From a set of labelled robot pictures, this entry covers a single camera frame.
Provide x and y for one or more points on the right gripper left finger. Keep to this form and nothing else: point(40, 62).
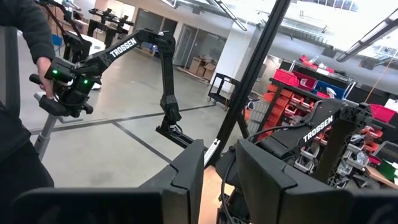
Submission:
point(183, 186)

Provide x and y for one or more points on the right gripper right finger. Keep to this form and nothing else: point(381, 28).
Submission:
point(264, 186)

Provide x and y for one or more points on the storage rack with red bins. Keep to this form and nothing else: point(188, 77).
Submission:
point(286, 77)

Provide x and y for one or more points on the brown cardboard box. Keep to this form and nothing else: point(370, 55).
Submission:
point(209, 72)
point(195, 66)

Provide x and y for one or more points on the grey chair armrest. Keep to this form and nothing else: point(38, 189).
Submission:
point(43, 140)

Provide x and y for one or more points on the long ceiling light fixture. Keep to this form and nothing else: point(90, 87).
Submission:
point(233, 17)
point(370, 37)

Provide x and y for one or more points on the person's hand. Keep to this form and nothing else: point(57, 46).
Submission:
point(43, 71)

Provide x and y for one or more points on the black robot rig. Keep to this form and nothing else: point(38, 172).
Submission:
point(109, 18)

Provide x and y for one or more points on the blue plastic tub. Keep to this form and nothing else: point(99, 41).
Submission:
point(57, 40)

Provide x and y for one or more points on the grey chair backrest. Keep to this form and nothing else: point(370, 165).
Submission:
point(9, 77)

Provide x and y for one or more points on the person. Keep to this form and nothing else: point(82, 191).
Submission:
point(25, 25)

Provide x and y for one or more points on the silver frame bracket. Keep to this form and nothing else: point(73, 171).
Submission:
point(211, 152)

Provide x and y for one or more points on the black aluminium upright post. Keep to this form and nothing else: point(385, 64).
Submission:
point(248, 77)

